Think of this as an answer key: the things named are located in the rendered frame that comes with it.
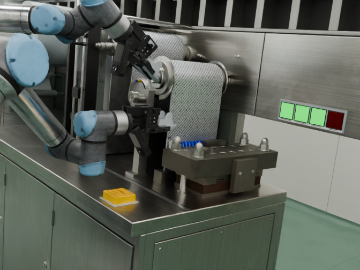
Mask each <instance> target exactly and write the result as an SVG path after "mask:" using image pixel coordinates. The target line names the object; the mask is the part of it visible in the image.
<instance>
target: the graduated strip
mask: <svg viewBox="0 0 360 270"><path fill-rule="evenodd" d="M105 170H107V171H109V172H111V173H113V174H115V175H117V176H119V177H121V178H123V179H125V180H127V181H129V182H131V183H132V184H134V185H136V186H138V187H140V188H142V189H144V190H146V191H148V192H150V193H152V194H154V195H156V196H158V197H160V198H162V199H164V200H166V201H168V202H170V203H172V204H174V205H176V206H178V207H179V208H181V209H183V210H188V209H190V208H188V207H186V206H184V205H182V204H180V203H178V202H176V201H174V200H172V199H170V198H168V197H166V196H164V195H162V194H160V193H158V192H156V191H154V190H152V189H150V188H148V187H146V186H144V185H142V184H140V183H138V182H136V181H134V180H132V179H130V178H128V177H126V176H124V175H122V174H120V173H118V172H116V171H114V170H112V169H110V168H108V167H106V166H105Z"/></svg>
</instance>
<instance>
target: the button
mask: <svg viewBox="0 0 360 270"><path fill-rule="evenodd" d="M103 198H104V199H106V200H108V201H109V202H111V203H113V204H114V205H118V204H124V203H131V202H135V201H136V195H135V194H134V193H132V192H130V191H128V190H126V189H124V188H120V189H112V190H104V191H103Z"/></svg>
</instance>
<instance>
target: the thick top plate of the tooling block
mask: <svg viewBox="0 0 360 270"><path fill-rule="evenodd" d="M194 147H195V146H187V147H181V149H182V150H181V151H172V150H171V149H170V148H164V149H163V155H162V166H163V167H165V168H168V169H170V170H172V171H175V172H177V173H179V174H182V175H184V176H186V177H189V178H191V179H200V178H207V177H215V176H222V175H230V174H231V172H232V167H233V160H234V159H244V158H257V159H258V161H257V168H256V170H263V169H271V168H276V163H277V158H278V152H277V151H274V150H271V149H268V150H269V151H261V150H259V146H257V145H253V144H249V145H240V144H239V143H238V142H236V143H228V144H226V145H222V146H209V147H206V146H203V151H204V155H203V156H204V157H203V158H196V157H192V155H193V150H194Z"/></svg>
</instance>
